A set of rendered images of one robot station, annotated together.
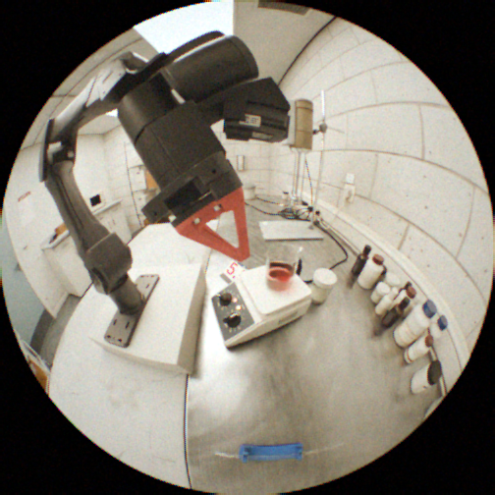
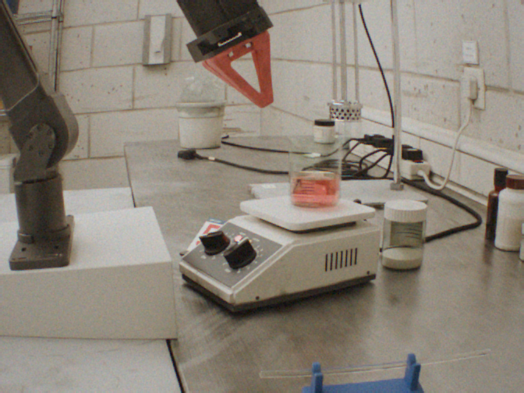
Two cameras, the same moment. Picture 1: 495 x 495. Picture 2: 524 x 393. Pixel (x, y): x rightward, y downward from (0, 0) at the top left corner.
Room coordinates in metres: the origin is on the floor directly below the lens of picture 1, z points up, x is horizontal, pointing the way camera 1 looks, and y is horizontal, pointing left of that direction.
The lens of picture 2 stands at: (-0.57, 0.12, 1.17)
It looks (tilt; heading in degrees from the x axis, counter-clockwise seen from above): 12 degrees down; 351
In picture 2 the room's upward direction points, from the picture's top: straight up
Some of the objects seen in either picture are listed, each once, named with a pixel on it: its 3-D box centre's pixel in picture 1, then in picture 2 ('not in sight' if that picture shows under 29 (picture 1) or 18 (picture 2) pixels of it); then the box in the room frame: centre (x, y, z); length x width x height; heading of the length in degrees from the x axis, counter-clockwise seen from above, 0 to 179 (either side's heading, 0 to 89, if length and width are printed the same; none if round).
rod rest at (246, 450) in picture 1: (271, 455); (365, 382); (-0.12, -0.04, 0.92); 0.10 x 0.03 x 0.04; 84
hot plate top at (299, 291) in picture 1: (274, 284); (308, 209); (0.21, -0.06, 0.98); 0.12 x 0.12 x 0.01; 23
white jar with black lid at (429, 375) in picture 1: (426, 377); not in sight; (-0.13, -0.41, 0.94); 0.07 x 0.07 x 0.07
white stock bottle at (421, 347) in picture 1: (419, 349); not in sight; (-0.03, -0.41, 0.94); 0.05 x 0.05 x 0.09
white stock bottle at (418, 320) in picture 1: (416, 322); not in sight; (0.04, -0.42, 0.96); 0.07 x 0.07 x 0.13
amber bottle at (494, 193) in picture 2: (362, 259); (499, 203); (0.32, -0.40, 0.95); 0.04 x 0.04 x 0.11
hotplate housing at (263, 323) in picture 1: (262, 300); (288, 249); (0.20, -0.03, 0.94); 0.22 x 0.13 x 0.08; 113
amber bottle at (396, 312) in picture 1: (397, 311); not in sight; (0.10, -0.39, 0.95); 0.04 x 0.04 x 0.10
